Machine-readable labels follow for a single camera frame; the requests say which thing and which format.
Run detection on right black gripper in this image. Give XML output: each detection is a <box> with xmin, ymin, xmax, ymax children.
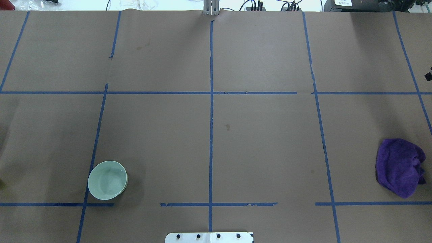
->
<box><xmin>424</xmin><ymin>67</ymin><xmax>432</xmax><ymax>81</ymax></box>

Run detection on purple cloth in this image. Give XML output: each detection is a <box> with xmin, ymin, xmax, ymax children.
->
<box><xmin>375</xmin><ymin>138</ymin><xmax>426</xmax><ymax>199</ymax></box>

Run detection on light green bowl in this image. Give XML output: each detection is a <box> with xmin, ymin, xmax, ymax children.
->
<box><xmin>87</xmin><ymin>161</ymin><xmax>129</xmax><ymax>200</ymax></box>

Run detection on black printer box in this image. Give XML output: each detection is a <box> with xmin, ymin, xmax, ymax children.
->
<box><xmin>323</xmin><ymin>0</ymin><xmax>381</xmax><ymax>12</ymax></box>

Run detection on crumpled white tissue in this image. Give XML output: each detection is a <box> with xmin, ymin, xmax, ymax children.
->
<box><xmin>119</xmin><ymin>0</ymin><xmax>159</xmax><ymax>11</ymax></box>

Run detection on aluminium frame post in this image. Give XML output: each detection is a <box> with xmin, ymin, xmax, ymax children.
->
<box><xmin>203</xmin><ymin>0</ymin><xmax>220</xmax><ymax>16</ymax></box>

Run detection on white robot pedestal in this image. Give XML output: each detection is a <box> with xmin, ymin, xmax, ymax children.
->
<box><xmin>165</xmin><ymin>232</ymin><xmax>254</xmax><ymax>243</ymax></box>

